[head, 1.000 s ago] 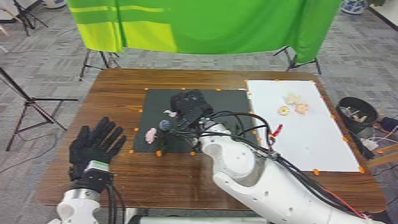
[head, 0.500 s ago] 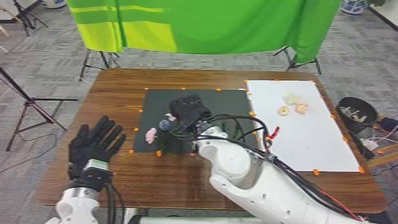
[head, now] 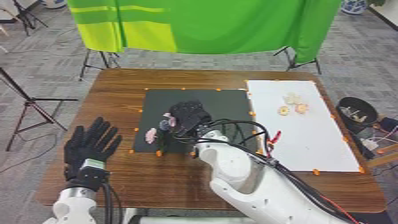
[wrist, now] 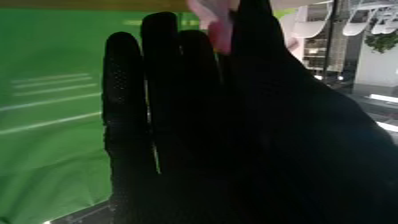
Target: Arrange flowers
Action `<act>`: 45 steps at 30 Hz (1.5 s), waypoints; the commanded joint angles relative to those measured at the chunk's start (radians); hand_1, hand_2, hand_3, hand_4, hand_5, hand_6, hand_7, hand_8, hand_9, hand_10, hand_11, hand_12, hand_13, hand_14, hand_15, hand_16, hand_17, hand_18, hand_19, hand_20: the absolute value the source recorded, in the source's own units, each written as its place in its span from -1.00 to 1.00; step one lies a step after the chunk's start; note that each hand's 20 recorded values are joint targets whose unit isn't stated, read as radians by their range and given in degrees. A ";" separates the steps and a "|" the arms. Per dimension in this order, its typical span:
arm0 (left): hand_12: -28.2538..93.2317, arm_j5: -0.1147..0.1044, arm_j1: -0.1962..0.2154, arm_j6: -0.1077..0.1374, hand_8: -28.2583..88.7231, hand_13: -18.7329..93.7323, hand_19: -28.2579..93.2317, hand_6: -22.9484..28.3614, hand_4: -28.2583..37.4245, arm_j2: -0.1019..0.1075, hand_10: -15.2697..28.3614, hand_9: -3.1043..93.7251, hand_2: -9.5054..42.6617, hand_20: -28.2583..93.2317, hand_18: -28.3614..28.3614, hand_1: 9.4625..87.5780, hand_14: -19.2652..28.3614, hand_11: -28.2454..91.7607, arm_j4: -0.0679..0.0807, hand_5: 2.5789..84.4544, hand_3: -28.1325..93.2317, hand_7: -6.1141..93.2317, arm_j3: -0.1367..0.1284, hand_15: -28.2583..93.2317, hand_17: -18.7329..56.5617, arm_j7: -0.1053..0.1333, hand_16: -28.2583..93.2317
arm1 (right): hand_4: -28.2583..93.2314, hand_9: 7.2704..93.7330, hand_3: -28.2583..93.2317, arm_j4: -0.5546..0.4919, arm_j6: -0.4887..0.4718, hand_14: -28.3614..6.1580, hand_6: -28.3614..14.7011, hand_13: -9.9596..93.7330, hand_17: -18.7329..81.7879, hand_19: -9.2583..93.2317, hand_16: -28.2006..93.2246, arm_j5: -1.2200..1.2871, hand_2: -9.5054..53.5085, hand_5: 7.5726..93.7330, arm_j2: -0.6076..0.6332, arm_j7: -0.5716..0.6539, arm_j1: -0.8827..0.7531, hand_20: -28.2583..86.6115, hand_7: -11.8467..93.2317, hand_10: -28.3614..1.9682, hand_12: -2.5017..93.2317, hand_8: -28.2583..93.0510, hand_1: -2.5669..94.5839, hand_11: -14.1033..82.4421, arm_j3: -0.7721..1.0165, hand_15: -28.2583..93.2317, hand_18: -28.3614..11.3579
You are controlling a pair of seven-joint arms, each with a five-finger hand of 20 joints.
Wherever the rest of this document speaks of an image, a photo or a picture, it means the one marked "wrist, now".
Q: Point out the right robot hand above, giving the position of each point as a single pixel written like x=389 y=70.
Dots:
x=249 y=140

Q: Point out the pink flower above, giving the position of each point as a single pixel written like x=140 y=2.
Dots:
x=220 y=33

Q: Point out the green plant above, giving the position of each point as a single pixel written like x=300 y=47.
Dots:
x=382 y=41

